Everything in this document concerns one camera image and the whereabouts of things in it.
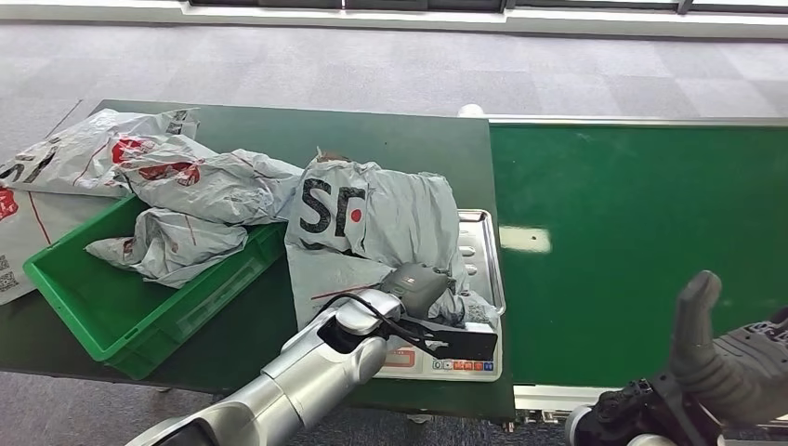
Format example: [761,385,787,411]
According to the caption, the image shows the small crumpled grey courier bag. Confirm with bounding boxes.
[85,207,249,289]

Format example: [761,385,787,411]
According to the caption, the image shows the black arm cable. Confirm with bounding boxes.
[313,292,432,344]

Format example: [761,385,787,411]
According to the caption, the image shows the large grey courier bag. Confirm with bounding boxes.
[0,109,202,198]

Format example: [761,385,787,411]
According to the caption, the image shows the green plastic crate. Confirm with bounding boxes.
[23,195,289,380]

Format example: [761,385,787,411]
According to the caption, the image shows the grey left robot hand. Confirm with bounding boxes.
[378,263,457,321]

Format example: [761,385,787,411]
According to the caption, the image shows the green conveyor belt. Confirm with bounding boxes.
[489,123,788,389]

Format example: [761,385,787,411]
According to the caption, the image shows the dark green table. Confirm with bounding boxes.
[0,99,517,423]

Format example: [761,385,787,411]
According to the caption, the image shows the flat white bag QR codes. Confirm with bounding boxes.
[0,184,121,308]

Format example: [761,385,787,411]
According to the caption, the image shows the white electronic scale body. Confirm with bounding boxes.
[375,313,503,383]

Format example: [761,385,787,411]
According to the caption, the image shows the black wrist bracket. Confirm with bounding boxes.
[400,317,499,362]

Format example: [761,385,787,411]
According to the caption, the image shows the crumpled grey bag red print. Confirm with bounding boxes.
[112,134,306,226]

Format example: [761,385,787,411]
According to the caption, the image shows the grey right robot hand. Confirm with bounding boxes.
[667,270,788,427]

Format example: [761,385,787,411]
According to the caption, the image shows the grey courier bag black letters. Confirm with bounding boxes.
[284,147,500,331]

